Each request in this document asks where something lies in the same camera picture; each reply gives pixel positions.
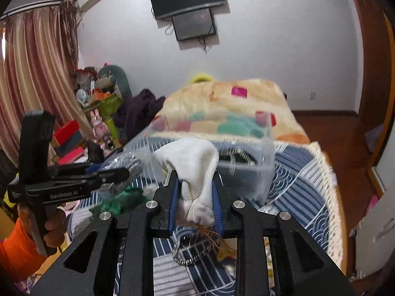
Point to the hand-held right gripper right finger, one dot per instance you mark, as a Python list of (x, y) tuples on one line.
[(218, 211)]

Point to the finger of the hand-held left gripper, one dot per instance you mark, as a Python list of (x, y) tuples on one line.
[(74, 169), (112, 176)]

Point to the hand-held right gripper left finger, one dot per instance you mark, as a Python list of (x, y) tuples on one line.
[(173, 205)]

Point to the grey sock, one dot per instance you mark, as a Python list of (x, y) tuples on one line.
[(131, 163)]

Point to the white sock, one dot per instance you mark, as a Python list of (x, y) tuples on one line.
[(191, 172)]

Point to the clear plastic storage box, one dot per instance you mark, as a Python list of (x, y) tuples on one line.
[(247, 148)]

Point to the person's left forearm orange sleeve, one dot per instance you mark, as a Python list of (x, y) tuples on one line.
[(15, 252)]

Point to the person's left hand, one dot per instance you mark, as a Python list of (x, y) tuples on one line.
[(55, 225)]

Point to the green cloth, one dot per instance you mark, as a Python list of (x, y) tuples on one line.
[(123, 202)]

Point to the red box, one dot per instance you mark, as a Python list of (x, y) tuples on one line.
[(66, 132)]

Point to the pink bunny toy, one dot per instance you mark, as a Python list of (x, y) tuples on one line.
[(100, 128)]

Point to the purple clothes pile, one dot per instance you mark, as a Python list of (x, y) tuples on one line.
[(139, 111)]

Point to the striped beige curtain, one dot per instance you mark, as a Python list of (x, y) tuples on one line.
[(34, 67)]

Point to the blue patterned bed sheet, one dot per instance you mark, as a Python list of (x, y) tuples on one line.
[(296, 191)]

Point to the grey plush toy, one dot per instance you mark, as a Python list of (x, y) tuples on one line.
[(117, 75)]

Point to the plush patchwork blanket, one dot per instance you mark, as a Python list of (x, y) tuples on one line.
[(222, 101)]

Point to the yellow plush toy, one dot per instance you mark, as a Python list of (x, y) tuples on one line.
[(200, 77)]

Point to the white board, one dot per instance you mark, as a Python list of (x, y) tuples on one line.
[(376, 240)]

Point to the small black framed screen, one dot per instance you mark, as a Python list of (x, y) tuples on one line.
[(193, 24)]

